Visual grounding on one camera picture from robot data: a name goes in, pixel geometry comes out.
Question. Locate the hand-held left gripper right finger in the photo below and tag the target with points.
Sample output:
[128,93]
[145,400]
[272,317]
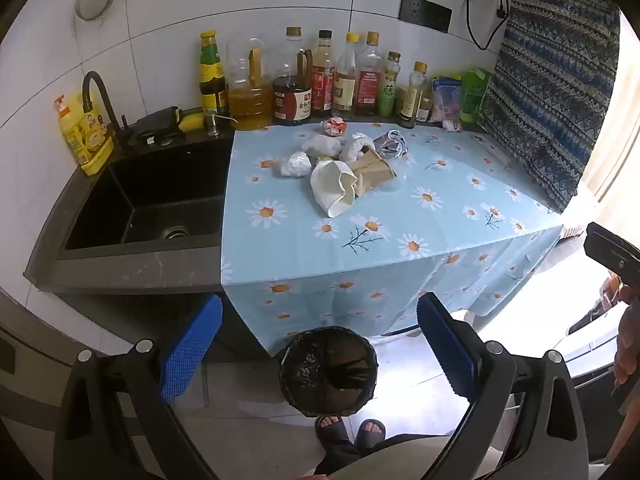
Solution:
[445,345]

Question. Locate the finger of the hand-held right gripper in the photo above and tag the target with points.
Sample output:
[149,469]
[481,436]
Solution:
[615,255]

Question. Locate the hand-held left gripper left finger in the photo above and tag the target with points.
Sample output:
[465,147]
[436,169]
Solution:
[192,345]

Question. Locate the black bagged trash bin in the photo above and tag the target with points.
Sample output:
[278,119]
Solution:
[320,375]

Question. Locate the brown paper bag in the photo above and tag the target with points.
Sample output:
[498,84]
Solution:
[372,170]

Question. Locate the crushed white paper cup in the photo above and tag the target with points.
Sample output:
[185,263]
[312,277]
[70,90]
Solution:
[330,185]

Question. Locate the silver foil wrapper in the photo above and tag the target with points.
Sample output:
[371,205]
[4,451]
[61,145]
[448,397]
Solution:
[391,144]

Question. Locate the person's right hand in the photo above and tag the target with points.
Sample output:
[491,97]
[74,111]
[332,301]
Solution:
[629,350]

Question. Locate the person's right sandal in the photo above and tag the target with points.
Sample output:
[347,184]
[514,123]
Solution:
[371,430]

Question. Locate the person's sandal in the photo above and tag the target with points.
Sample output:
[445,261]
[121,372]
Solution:
[331,430]
[371,430]

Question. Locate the blue daisy tablecloth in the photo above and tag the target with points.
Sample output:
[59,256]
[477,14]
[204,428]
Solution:
[400,240]

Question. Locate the person's beige shirt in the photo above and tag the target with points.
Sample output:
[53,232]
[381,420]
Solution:
[400,460]

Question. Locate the person's left sandal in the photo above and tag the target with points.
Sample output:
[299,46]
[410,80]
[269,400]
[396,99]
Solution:
[331,430]

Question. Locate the person's black pants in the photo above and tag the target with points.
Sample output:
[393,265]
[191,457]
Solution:
[345,457]

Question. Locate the black kitchen sink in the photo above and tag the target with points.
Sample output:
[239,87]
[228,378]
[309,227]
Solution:
[150,200]

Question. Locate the blue patterned cloth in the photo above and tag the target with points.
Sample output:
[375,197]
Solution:
[550,90]

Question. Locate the green carton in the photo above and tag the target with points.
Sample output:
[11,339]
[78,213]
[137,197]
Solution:
[475,92]

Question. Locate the crumpled white paper ball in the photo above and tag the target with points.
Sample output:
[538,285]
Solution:
[356,146]

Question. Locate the metal soap dispenser pump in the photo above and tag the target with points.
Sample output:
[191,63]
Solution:
[214,124]

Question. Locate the yellow sponge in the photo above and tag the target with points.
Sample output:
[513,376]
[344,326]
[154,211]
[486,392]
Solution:
[191,120]

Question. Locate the yellow dish soap bottle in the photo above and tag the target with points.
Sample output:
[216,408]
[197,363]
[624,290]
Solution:
[82,135]

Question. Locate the red and white wrapper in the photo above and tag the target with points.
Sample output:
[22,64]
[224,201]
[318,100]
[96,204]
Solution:
[334,126]

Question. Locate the large cooking oil jug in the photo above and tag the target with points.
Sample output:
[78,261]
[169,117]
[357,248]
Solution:
[250,105]

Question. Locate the green drink bottle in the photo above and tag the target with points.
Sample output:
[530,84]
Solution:
[389,92]

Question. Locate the dark soy sauce jug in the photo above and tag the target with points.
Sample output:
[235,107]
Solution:
[291,100]

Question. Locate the green label sauce bottle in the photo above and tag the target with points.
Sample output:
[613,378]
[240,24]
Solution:
[212,75]

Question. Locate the black faucet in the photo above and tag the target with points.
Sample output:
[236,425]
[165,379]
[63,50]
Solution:
[100,90]

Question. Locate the clear red label bottle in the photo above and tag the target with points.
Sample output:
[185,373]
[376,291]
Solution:
[370,80]

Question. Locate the clear beige label bottle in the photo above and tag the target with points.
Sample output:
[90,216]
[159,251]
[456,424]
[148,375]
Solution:
[345,85]

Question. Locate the red label sauce bottle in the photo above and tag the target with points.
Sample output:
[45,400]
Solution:
[323,80]

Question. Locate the black wall outlet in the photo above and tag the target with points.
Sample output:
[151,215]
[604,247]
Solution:
[425,12]

